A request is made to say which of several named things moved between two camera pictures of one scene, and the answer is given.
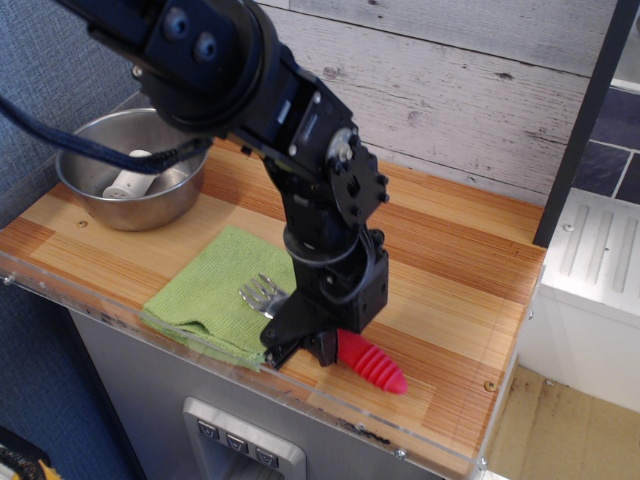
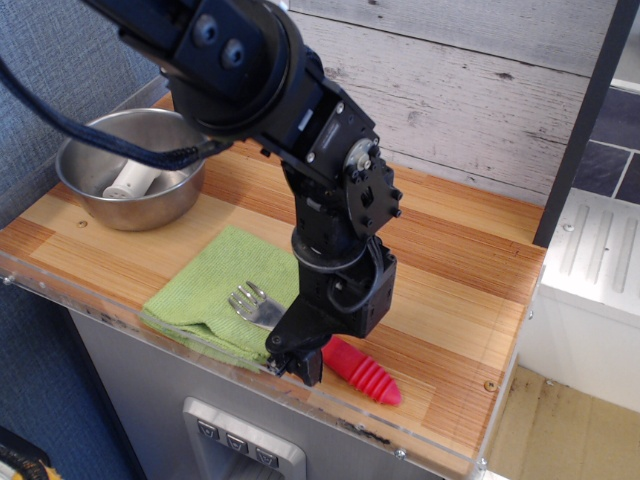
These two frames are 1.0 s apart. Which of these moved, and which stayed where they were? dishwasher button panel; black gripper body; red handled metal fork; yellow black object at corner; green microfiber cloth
Moved: red handled metal fork
Stayed: dishwasher button panel; yellow black object at corner; black gripper body; green microfiber cloth
